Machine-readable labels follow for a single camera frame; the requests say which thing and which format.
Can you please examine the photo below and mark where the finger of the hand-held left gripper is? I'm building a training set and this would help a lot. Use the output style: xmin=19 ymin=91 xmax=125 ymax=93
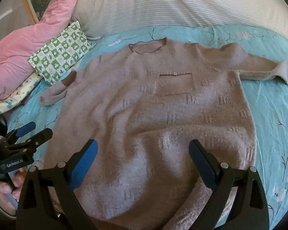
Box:
xmin=22 ymin=127 xmax=54 ymax=150
xmin=5 ymin=121 xmax=36 ymax=140

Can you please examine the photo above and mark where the person's left hand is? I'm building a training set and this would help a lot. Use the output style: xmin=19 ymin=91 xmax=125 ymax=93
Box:
xmin=0 ymin=166 xmax=27 ymax=205

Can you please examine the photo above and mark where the green checkered pillow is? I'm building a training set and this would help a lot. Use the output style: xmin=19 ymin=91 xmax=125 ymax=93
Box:
xmin=27 ymin=21 xmax=97 ymax=86

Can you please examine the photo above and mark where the cream floral cloth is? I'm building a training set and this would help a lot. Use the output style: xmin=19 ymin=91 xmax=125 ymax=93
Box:
xmin=0 ymin=72 xmax=43 ymax=115

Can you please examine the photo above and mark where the blue floral bed sheet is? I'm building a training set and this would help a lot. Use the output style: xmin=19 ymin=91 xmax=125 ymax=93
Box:
xmin=5 ymin=25 xmax=288 ymax=230

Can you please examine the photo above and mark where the beige knitted sweater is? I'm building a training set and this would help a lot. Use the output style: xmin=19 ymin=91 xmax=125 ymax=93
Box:
xmin=40 ymin=37 xmax=288 ymax=230

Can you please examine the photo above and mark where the pink quilt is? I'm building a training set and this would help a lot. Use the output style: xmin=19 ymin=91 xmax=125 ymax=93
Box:
xmin=0 ymin=0 xmax=90 ymax=100

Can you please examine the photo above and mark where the beige striped pillow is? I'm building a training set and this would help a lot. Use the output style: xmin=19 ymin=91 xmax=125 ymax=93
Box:
xmin=71 ymin=0 xmax=288 ymax=44

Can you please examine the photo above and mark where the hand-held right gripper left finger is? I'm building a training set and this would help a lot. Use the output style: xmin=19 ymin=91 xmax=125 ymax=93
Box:
xmin=16 ymin=139 xmax=103 ymax=230

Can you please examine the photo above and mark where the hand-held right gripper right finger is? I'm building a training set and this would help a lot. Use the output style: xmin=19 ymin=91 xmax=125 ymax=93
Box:
xmin=167 ymin=139 xmax=270 ymax=230

